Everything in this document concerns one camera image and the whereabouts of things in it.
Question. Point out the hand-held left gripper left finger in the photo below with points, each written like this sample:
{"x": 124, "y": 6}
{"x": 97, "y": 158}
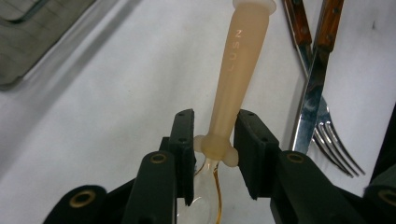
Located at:
{"x": 183, "y": 149}

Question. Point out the grey translucent plastic bin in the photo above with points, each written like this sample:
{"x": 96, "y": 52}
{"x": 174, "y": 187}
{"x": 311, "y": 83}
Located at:
{"x": 34, "y": 40}

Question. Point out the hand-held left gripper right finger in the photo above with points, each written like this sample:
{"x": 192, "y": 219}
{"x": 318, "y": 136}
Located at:
{"x": 258, "y": 149}

